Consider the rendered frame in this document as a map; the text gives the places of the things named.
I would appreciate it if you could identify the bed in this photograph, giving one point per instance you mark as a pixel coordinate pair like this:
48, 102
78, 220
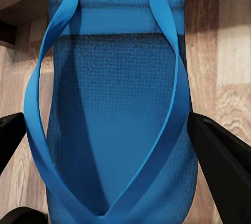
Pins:
17, 12

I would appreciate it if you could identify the sandal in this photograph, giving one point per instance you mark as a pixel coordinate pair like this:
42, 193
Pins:
117, 150

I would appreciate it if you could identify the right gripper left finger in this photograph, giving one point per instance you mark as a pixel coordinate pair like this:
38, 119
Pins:
12, 131

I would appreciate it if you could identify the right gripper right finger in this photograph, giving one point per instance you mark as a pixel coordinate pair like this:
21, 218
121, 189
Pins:
226, 163

